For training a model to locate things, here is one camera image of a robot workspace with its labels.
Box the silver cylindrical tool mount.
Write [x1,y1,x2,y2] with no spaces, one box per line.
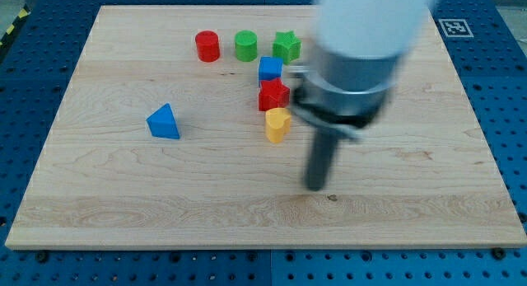
[287,44,400,140]

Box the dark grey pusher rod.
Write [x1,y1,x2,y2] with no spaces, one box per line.
[303,129,339,191]

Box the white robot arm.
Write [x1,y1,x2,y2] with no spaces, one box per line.
[291,0,435,191]

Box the yellow heart block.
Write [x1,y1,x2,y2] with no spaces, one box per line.
[265,107,291,143]

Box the blue triangle block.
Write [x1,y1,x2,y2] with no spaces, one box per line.
[146,103,180,139]

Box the red star block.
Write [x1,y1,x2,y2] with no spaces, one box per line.
[259,77,290,111]

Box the green star block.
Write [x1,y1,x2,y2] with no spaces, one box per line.
[273,30,301,65]

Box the blue cube block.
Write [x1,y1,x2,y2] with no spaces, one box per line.
[258,56,283,83]

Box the green cylinder block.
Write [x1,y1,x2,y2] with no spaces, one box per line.
[235,30,258,62]

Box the white fiducial marker tag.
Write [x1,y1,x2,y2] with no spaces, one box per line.
[439,18,473,38]

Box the red cylinder block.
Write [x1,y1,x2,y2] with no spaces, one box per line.
[194,30,221,63]

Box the light wooden board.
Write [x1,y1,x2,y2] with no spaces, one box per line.
[6,6,526,251]

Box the yellow black hazard tape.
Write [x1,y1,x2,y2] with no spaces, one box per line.
[1,4,31,49]

